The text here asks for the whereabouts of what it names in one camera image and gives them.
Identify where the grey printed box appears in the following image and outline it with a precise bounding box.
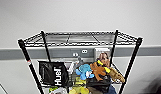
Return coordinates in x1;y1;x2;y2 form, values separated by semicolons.
70;48;95;70

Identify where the box with portrait print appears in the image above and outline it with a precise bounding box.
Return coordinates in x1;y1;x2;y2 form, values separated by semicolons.
93;48;112;68

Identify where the blue plush toy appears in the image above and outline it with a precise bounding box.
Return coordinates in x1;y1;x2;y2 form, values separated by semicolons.
75;63;96;81

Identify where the orange plush toy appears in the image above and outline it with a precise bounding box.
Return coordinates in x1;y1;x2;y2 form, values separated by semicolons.
89;59;126;84

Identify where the black bag white print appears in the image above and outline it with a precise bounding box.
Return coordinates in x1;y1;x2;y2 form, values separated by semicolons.
38;60;73;89

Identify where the black pouch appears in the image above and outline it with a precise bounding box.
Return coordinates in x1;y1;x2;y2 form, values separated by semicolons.
85;76;112;94

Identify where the yellow plush toy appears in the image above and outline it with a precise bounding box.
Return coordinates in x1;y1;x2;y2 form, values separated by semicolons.
69;85;91;94

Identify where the white printed box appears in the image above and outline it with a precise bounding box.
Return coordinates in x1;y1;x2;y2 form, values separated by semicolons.
50;87;69;94

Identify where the blue bag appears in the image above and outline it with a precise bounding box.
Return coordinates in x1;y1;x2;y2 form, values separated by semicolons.
107;84;118;94

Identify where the black wire shelf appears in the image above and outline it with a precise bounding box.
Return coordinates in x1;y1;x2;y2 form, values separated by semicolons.
17;29;144;94

